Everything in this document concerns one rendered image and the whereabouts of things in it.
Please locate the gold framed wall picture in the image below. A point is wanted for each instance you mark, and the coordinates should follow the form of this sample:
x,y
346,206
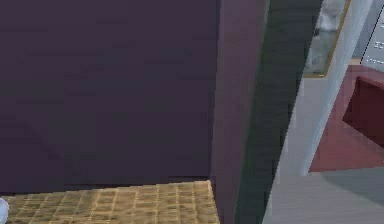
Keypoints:
x,y
325,40

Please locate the white round object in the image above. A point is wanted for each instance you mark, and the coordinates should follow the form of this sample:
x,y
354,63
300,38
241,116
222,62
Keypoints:
x,y
2,208

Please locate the grey panel with white marks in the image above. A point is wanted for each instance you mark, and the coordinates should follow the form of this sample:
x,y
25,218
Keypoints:
x,y
376,43

